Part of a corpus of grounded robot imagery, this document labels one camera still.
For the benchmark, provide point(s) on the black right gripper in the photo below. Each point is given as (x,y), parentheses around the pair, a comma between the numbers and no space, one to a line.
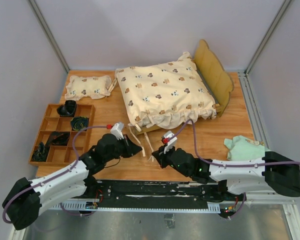
(160,156)

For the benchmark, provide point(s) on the dark folded sock middle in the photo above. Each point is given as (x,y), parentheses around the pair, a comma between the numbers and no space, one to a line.
(58,138)

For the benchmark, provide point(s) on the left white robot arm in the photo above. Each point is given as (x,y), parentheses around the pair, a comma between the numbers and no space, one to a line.
(28,199)

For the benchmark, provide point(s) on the black rolled sock top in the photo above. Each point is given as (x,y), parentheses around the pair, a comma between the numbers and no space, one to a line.
(68,109)

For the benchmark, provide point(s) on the mint green cloth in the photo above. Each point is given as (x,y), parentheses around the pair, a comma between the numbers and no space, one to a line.
(241,148)

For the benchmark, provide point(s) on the wooden pet bed frame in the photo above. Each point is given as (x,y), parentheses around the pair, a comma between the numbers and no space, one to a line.
(215,78)

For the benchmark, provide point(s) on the rolled dark green sock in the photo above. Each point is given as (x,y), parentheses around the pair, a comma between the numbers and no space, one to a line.
(79,122)

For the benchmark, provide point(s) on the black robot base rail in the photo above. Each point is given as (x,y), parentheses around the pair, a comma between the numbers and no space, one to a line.
(157,193)

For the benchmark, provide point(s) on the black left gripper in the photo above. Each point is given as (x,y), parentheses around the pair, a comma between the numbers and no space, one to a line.
(131,149)

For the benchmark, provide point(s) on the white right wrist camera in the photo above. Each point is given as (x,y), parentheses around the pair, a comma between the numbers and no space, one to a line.
(169,140)

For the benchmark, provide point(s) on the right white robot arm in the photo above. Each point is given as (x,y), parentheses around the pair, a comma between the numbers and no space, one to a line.
(273,171)

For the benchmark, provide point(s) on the white slotted cable duct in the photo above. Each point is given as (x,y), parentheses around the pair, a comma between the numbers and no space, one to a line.
(88,206)

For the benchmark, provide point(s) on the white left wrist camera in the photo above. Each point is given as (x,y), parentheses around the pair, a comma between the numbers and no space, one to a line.
(116,130)

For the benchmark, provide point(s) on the small animal print pillow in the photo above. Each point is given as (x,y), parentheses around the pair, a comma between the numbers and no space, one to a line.
(94,87)

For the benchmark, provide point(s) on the cream animal print mattress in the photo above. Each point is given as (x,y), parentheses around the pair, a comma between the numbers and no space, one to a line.
(165,95)

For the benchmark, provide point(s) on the dark patterned sock bottom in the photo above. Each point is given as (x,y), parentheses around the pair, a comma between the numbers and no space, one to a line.
(41,153)

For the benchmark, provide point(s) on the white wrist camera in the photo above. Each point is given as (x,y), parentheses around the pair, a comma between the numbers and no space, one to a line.
(116,130)
(169,140)

